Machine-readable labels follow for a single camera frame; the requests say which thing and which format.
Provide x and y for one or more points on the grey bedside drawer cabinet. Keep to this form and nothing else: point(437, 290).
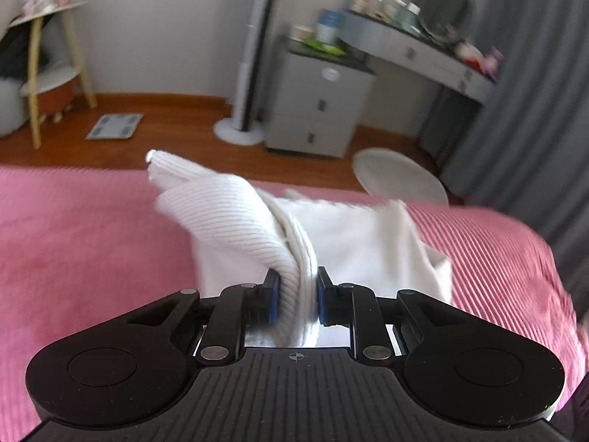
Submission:
point(314, 101)

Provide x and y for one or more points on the grey curtain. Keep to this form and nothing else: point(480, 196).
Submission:
point(526, 153)

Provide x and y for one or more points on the pink plush toy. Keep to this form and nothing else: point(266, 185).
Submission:
point(491, 62)

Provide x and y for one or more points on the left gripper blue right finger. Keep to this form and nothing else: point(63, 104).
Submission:
point(355, 307)

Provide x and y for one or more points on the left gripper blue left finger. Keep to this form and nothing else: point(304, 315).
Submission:
point(227, 316)

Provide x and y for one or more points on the grey bathroom scale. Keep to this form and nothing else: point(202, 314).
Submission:
point(115, 127)

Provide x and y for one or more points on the round vanity mirror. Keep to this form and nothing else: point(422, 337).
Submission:
point(446, 22)

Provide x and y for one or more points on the pink corduroy bed cover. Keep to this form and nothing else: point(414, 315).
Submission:
point(81, 246)

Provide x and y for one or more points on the white round pouf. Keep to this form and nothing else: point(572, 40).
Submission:
point(13, 109)

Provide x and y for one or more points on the grey curved vanity desk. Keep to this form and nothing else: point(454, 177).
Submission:
point(420, 91)

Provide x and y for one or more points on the black garment on stand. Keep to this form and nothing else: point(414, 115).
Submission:
point(15, 52)

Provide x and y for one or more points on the yellow legged round shelf stand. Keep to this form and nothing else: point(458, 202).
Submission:
point(50, 75)

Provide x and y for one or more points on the white tower fan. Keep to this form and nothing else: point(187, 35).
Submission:
point(241, 128)

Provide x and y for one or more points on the white ribbed knit sweater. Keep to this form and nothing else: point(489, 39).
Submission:
point(240, 231)

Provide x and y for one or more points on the white round stool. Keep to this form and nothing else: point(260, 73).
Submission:
point(385, 173)

